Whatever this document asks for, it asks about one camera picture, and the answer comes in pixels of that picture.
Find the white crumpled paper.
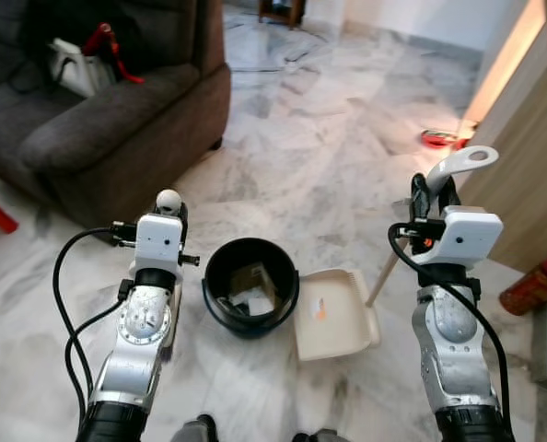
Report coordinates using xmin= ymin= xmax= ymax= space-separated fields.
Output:
xmin=232 ymin=290 xmax=275 ymax=320

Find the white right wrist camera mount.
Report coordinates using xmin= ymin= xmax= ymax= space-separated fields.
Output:
xmin=412 ymin=206 xmax=505 ymax=269

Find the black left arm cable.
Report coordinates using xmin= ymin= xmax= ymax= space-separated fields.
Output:
xmin=52 ymin=226 xmax=138 ymax=430

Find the black plastic bucket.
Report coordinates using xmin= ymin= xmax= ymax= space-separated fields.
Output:
xmin=202 ymin=238 xmax=301 ymax=339

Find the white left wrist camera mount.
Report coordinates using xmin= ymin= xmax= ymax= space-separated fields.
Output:
xmin=134 ymin=214 xmax=184 ymax=271

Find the dark grey fabric sofa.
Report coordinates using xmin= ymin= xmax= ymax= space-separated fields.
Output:
xmin=0 ymin=0 xmax=233 ymax=229

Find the light wooden door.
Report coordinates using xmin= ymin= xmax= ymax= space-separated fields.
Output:
xmin=458 ymin=41 xmax=547 ymax=273

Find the white bag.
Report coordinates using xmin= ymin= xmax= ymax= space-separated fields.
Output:
xmin=51 ymin=39 xmax=118 ymax=99

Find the brown cardboard piece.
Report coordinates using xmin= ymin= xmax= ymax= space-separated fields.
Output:
xmin=226 ymin=264 xmax=276 ymax=305

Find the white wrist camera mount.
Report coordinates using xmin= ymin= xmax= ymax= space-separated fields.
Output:
xmin=134 ymin=214 xmax=184 ymax=271
xmin=412 ymin=206 xmax=505 ymax=269

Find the beige broom with ball end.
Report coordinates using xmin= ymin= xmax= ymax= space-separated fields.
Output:
xmin=156 ymin=190 xmax=186 ymax=362

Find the red cylinder can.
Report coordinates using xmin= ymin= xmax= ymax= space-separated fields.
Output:
xmin=499 ymin=247 xmax=547 ymax=317

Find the brown wooden stool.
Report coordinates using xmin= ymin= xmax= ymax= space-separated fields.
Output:
xmin=258 ymin=0 xmax=308 ymax=29

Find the red dish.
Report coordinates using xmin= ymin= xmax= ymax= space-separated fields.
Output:
xmin=421 ymin=129 xmax=473 ymax=151

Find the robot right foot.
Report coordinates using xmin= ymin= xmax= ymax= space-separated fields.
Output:
xmin=292 ymin=428 xmax=350 ymax=442

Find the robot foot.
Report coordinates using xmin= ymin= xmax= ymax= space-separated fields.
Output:
xmin=170 ymin=414 xmax=221 ymax=442
xmin=292 ymin=428 xmax=350 ymax=442

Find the red strap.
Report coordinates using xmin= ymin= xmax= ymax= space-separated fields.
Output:
xmin=82 ymin=23 xmax=146 ymax=86

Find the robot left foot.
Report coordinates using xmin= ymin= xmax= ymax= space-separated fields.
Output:
xmin=170 ymin=414 xmax=221 ymax=442

